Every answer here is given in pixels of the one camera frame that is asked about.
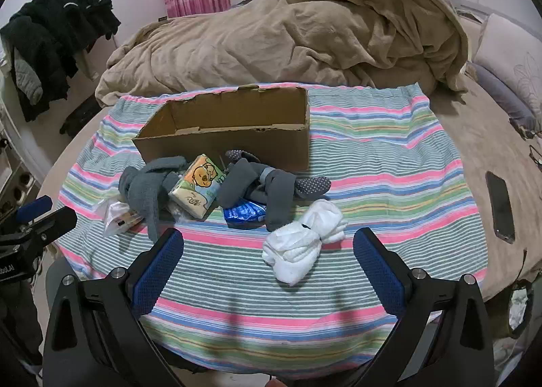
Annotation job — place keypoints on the striped towel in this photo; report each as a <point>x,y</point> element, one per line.
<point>381,183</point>

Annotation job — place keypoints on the grey pillow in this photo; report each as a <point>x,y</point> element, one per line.
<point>499,94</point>

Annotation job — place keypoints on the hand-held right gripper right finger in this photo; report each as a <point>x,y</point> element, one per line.
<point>380,266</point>

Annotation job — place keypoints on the clear plastic bag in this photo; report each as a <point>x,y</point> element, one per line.
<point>114,217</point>

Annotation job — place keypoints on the blue plastic packet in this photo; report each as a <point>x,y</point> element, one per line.
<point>243,213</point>

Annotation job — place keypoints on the cartoon tissue pack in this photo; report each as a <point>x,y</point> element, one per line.
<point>197,188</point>

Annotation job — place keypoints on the white embroidered pillow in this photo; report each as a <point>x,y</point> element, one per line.
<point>512,61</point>

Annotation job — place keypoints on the black smartphone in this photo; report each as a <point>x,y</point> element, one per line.
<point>499,205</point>

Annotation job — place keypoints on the beige blanket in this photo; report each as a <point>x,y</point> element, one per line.
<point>275,39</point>

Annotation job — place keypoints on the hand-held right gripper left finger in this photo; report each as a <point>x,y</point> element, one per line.
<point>157,266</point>

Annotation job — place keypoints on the grey dotted sock bundle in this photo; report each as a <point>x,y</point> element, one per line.
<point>271,190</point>

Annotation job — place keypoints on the pile of dark clothes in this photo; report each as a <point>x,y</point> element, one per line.
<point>51,31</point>

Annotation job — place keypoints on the white sock bundle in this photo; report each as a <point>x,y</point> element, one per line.
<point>302,241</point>

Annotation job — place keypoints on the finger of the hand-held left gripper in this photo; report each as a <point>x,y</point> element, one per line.
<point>40,221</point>

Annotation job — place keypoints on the eyeglasses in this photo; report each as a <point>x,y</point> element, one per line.
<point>534,145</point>

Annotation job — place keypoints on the cardboard box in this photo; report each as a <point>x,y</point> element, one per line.
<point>237,128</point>

